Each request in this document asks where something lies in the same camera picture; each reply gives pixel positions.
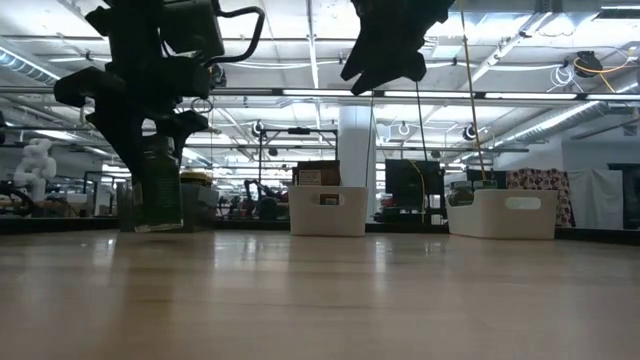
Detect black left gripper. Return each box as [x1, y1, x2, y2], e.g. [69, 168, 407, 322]
[53, 0, 211, 179]

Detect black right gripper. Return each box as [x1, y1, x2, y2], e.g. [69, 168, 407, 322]
[339, 0, 457, 97]

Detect black floor stand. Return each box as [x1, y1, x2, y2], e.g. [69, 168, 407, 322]
[257, 127, 339, 194]

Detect grey plastic bin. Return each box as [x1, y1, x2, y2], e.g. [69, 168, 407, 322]
[117, 180, 220, 233]

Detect long overhead light bar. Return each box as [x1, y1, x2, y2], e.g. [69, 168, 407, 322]
[0, 85, 640, 101]

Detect black background monitor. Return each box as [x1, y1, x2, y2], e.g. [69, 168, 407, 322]
[384, 158, 446, 209]

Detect white robot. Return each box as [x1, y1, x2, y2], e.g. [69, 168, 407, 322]
[12, 138, 59, 204]

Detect white plastic bin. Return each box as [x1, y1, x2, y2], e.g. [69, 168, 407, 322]
[288, 185, 370, 238]
[446, 188, 560, 240]

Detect floral patterned cloth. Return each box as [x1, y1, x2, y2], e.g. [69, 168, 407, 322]
[505, 168, 576, 229]

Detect white cloth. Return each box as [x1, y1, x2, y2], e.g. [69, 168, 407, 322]
[567, 168, 626, 230]

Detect dark cabinet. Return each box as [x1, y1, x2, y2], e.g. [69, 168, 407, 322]
[607, 163, 640, 230]

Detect thin black hanging cable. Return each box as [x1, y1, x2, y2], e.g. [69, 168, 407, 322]
[364, 92, 376, 190]

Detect black power cable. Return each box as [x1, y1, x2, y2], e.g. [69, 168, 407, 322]
[413, 79, 431, 162]

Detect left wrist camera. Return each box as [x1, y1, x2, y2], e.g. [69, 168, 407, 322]
[160, 0, 225, 60]

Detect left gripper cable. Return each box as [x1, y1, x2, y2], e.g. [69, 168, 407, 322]
[204, 5, 266, 69]

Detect black aluminium table frame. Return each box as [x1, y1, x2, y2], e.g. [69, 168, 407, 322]
[0, 215, 640, 246]

